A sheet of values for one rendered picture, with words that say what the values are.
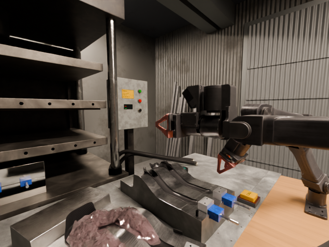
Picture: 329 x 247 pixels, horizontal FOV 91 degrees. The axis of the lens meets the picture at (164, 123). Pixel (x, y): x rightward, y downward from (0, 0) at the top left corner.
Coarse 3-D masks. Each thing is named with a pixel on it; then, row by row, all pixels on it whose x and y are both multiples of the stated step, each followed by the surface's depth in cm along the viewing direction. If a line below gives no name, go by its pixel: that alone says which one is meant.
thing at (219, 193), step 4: (216, 188) 66; (220, 188) 66; (216, 192) 63; (220, 192) 63; (224, 192) 63; (216, 196) 63; (220, 196) 62; (224, 196) 62; (228, 196) 62; (232, 196) 62; (224, 200) 61; (228, 200) 60; (232, 200) 59; (224, 204) 61; (228, 204) 60; (232, 204) 59; (236, 204) 60; (240, 204) 59; (248, 208) 57
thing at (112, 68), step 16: (112, 32) 102; (112, 48) 103; (112, 64) 104; (80, 80) 153; (112, 80) 104; (80, 96) 154; (112, 96) 105; (80, 112) 155; (112, 112) 106; (80, 128) 156; (112, 128) 108; (112, 144) 109; (112, 160) 110
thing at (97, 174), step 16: (48, 160) 140; (64, 160) 140; (80, 160) 140; (96, 160) 140; (48, 176) 108; (64, 176) 108; (80, 176) 108; (96, 176) 108; (112, 176) 108; (48, 192) 88; (64, 192) 88; (0, 208) 74; (16, 208) 74; (32, 208) 77
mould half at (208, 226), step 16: (144, 176) 73; (192, 176) 84; (128, 192) 81; (144, 192) 71; (160, 192) 68; (192, 192) 69; (160, 208) 64; (176, 208) 58; (192, 208) 57; (224, 208) 62; (176, 224) 58; (192, 224) 53; (208, 224) 54
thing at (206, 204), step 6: (204, 198) 58; (210, 198) 58; (198, 204) 56; (204, 204) 55; (210, 204) 56; (204, 210) 55; (210, 210) 54; (216, 210) 54; (222, 210) 54; (210, 216) 54; (216, 216) 52; (222, 216) 52; (234, 222) 50
